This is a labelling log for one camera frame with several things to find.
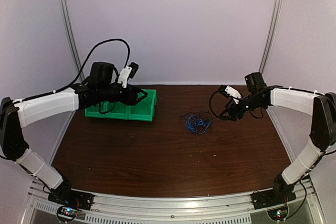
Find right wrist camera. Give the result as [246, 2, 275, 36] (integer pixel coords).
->
[218, 86, 242, 104]

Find right aluminium frame post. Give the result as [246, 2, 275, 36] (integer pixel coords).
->
[253, 0, 287, 90]

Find dark blue pulled cable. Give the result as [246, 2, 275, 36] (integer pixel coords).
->
[93, 100, 116, 116]

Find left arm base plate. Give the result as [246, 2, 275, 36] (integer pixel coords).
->
[48, 190, 93, 210]

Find aluminium front rail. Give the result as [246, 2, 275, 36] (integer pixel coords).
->
[25, 176, 323, 224]

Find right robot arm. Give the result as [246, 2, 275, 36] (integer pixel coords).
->
[212, 72, 335, 204]

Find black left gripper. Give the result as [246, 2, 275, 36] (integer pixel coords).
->
[98, 83, 147, 105]

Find green plastic bin right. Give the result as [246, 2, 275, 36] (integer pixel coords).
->
[128, 89, 157, 122]

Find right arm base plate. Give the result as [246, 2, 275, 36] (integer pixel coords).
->
[250, 189, 296, 210]

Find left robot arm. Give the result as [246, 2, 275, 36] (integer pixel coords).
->
[1, 62, 148, 205]

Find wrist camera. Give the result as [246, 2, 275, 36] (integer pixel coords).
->
[117, 62, 139, 88]
[218, 86, 242, 104]

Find green plastic bin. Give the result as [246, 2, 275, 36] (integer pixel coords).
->
[103, 102, 130, 120]
[128, 89, 157, 122]
[85, 102, 107, 118]

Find green plastic bin middle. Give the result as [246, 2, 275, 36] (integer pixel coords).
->
[103, 102, 130, 120]

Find blue and brown cables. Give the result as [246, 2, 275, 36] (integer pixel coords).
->
[178, 107, 215, 135]

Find green plastic bin left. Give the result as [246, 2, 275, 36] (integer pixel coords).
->
[85, 102, 107, 118]

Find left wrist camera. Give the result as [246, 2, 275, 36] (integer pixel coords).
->
[117, 62, 139, 88]

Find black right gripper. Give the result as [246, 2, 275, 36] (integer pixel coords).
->
[219, 93, 264, 122]

